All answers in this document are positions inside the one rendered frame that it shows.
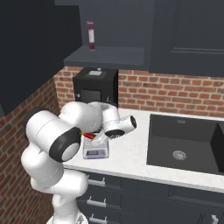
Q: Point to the red bar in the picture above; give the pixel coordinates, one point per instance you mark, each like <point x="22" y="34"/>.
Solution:
<point x="87" y="135"/>

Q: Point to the dark panel under sink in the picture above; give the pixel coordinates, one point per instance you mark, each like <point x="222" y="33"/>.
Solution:
<point x="180" y="194"/>

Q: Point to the grey digital scale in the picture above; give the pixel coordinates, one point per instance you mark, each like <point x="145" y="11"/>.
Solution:
<point x="95" y="151"/>

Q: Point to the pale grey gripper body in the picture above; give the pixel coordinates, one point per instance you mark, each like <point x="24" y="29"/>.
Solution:
<point x="99" y="137"/>

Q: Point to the black coffee machine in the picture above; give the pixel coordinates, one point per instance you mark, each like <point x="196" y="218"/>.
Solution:
<point x="93" y="87"/>

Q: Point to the black sink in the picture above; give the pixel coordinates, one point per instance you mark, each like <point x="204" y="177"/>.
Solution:
<point x="180" y="143"/>

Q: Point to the dark wall cabinet with shelf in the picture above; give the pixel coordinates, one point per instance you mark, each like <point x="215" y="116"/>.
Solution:
<point x="116" y="38"/>

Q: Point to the open dark cabinet door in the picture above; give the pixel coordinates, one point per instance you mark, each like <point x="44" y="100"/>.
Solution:
<point x="32" y="46"/>

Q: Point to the closed dark cabinet door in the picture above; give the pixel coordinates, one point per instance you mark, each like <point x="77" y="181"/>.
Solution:
<point x="189" y="35"/>

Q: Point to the purple and white box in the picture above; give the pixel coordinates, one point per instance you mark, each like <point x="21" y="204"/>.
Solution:
<point x="91" y="36"/>

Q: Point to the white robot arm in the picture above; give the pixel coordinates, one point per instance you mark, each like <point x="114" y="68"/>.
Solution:
<point x="58" y="128"/>

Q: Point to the dark base cabinet door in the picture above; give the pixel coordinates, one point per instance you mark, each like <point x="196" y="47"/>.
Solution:
<point x="192" y="214"/>

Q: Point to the dark drawer front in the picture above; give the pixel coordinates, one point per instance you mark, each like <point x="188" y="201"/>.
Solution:
<point x="112" y="183"/>
<point x="116" y="201"/>
<point x="116" y="218"/>

